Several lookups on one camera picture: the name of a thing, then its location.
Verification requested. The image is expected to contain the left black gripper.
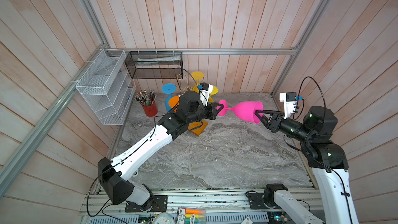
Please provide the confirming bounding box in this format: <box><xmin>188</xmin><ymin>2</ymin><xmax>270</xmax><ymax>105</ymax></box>
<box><xmin>186</xmin><ymin>101</ymin><xmax>223</xmax><ymax>123</ymax></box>

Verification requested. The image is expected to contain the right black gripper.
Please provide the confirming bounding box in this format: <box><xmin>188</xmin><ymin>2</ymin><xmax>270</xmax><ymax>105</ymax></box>
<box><xmin>254</xmin><ymin>109</ymin><xmax>309</xmax><ymax>145</ymax></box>

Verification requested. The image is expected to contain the pink wine glass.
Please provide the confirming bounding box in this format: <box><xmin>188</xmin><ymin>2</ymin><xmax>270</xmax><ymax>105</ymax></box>
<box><xmin>218</xmin><ymin>100</ymin><xmax>263</xmax><ymax>124</ymax></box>

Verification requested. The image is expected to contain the light yellow wine glass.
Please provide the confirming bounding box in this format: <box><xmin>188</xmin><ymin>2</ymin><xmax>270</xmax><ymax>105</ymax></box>
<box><xmin>208</xmin><ymin>86</ymin><xmax>218</xmax><ymax>102</ymax></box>

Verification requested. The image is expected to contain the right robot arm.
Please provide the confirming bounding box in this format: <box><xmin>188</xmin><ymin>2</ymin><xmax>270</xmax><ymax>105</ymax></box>
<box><xmin>255</xmin><ymin>106</ymin><xmax>359</xmax><ymax>224</ymax></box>

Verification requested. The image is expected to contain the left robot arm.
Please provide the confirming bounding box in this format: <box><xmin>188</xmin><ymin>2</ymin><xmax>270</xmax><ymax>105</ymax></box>
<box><xmin>97</xmin><ymin>91</ymin><xmax>224</xmax><ymax>206</ymax></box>

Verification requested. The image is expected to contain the dark yellow wine glass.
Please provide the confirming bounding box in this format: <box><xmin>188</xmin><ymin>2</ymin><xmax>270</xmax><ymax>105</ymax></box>
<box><xmin>191</xmin><ymin>71</ymin><xmax>204</xmax><ymax>93</ymax></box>

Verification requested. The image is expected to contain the gold wine glass rack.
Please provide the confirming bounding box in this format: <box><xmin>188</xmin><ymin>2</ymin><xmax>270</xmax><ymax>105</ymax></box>
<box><xmin>174</xmin><ymin>73</ymin><xmax>209</xmax><ymax>136</ymax></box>

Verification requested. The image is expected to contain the orange wine glass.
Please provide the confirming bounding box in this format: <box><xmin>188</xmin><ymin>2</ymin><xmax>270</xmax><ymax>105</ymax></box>
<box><xmin>168</xmin><ymin>95</ymin><xmax>180</xmax><ymax>111</ymax></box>

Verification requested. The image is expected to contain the blue wine glass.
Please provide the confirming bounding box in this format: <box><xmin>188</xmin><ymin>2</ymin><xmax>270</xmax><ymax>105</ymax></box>
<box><xmin>162</xmin><ymin>83</ymin><xmax>177</xmax><ymax>112</ymax></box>

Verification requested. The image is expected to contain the red pen cup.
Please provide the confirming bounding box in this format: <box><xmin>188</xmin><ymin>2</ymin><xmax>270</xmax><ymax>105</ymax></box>
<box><xmin>143</xmin><ymin>101</ymin><xmax>158</xmax><ymax>117</ymax></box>

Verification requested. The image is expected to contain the pens bundle in cup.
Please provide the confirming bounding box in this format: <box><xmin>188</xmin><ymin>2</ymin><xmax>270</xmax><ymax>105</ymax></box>
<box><xmin>134</xmin><ymin>89</ymin><xmax>157</xmax><ymax>107</ymax></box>

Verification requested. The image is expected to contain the highlighter marker box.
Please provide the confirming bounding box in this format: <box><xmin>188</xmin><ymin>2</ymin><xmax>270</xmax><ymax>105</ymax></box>
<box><xmin>175</xmin><ymin>207</ymin><xmax>206</xmax><ymax>224</ymax></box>

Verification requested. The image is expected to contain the white round device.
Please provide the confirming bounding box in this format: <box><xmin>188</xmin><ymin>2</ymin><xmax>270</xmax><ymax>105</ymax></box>
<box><xmin>151</xmin><ymin>213</ymin><xmax>175</xmax><ymax>224</ymax></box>

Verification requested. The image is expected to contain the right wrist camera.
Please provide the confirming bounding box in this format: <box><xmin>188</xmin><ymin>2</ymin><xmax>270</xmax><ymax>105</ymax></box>
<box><xmin>279</xmin><ymin>92</ymin><xmax>303</xmax><ymax>119</ymax></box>

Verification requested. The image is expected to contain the black mesh wall basket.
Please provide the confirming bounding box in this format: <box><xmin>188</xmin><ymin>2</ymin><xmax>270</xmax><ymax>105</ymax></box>
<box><xmin>124</xmin><ymin>51</ymin><xmax>183</xmax><ymax>79</ymax></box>

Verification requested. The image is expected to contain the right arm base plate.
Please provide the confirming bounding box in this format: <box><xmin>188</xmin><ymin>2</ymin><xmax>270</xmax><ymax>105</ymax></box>
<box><xmin>245</xmin><ymin>190</ymin><xmax>294</xmax><ymax>210</ymax></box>

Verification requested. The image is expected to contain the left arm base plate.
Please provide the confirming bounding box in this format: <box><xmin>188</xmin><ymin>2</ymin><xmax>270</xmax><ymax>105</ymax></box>
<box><xmin>125</xmin><ymin>195</ymin><xmax>168</xmax><ymax>213</ymax></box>

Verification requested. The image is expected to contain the white mesh wall organizer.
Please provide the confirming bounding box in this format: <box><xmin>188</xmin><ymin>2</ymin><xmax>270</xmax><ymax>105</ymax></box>
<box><xmin>76</xmin><ymin>49</ymin><xmax>136</xmax><ymax>125</ymax></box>

